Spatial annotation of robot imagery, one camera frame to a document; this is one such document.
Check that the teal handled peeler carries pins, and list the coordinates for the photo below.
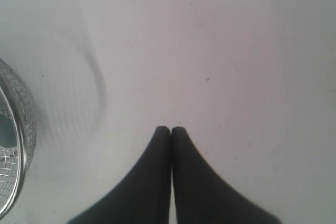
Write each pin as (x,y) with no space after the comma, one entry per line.
(8,134)

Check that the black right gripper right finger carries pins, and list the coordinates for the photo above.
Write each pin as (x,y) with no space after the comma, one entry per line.
(201,196)

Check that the oval wire mesh basket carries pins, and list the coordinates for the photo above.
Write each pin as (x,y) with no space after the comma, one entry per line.
(18,105)

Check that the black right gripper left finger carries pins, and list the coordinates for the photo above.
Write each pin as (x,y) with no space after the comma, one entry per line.
(143,196)

